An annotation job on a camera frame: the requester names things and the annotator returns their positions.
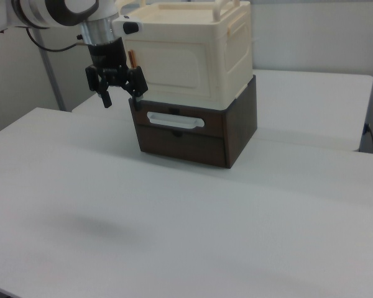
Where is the brown drawer with white handle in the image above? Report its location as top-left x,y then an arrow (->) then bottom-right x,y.
132,104 -> 227,138

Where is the cream cabinet door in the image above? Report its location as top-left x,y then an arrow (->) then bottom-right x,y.
123,37 -> 214,101

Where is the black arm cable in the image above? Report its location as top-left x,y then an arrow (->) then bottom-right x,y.
25,27 -> 88,52

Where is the white drawer handle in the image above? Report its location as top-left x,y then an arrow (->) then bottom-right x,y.
146,111 -> 205,129

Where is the cream plastic cabinet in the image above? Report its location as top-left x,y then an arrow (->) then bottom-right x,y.
116,0 -> 253,111

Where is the dark brown drawer unit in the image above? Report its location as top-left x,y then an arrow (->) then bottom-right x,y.
128,73 -> 258,170

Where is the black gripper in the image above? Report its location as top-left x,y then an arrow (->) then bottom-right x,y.
85,37 -> 149,112

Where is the cream carry rail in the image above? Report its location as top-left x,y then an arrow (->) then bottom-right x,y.
211,0 -> 241,23
117,0 -> 137,16

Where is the grey metal frame post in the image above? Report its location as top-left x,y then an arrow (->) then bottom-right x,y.
37,29 -> 65,112

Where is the plain brown drawer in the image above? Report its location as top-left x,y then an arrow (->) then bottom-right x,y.
136,124 -> 228,169

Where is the black cable with blue clip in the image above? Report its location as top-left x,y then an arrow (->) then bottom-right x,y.
362,123 -> 373,155

